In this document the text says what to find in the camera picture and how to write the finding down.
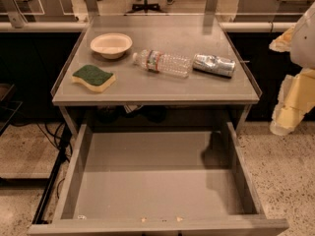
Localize green and yellow sponge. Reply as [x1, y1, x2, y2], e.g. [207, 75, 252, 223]
[72, 65, 116, 93]

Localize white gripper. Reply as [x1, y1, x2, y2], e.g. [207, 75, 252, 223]
[269, 2, 315, 136]

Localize crushed silver can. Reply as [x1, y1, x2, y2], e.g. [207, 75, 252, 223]
[192, 54, 235, 78]

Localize black floor cables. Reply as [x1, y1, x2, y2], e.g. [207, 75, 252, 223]
[35, 121, 73, 199]

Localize clear plastic water bottle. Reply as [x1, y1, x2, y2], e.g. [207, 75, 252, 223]
[132, 49, 192, 78]

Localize grey open top drawer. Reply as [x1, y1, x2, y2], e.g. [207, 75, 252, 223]
[29, 122, 288, 236]

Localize white horizontal rail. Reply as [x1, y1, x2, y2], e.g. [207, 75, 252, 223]
[0, 22, 294, 32]

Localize grey cabinet table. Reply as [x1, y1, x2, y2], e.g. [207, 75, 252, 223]
[52, 15, 261, 133]

